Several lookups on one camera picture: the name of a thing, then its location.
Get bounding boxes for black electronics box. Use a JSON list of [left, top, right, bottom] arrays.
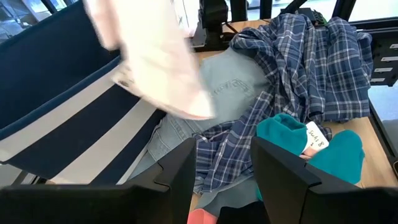
[[294, 7, 328, 27]]

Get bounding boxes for white handwritten label card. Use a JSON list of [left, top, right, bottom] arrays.
[[302, 121, 330, 154]]

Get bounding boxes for blue plaid shirt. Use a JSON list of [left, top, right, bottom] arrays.
[[192, 13, 374, 195]]

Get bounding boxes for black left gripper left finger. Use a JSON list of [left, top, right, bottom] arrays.
[[0, 137, 197, 224]]

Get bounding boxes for navy white striped fabric basket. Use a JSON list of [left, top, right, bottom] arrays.
[[0, 0, 167, 187]]

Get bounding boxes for white garment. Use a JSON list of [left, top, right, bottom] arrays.
[[83, 0, 217, 121]]

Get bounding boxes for black drawer unit with labels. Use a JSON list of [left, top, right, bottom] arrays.
[[369, 27, 398, 87]]

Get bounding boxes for light blue jeans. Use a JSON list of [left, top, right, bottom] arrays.
[[129, 46, 272, 216]]

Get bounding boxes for teal sock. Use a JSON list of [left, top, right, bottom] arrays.
[[307, 129, 366, 185], [256, 113, 308, 157]]

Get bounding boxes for coral pink garment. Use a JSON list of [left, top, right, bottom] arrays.
[[187, 208, 219, 224]]

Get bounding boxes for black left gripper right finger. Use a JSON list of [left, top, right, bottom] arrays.
[[250, 136, 398, 224]]

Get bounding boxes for black table edge rail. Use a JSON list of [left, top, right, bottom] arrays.
[[368, 101, 398, 170]]

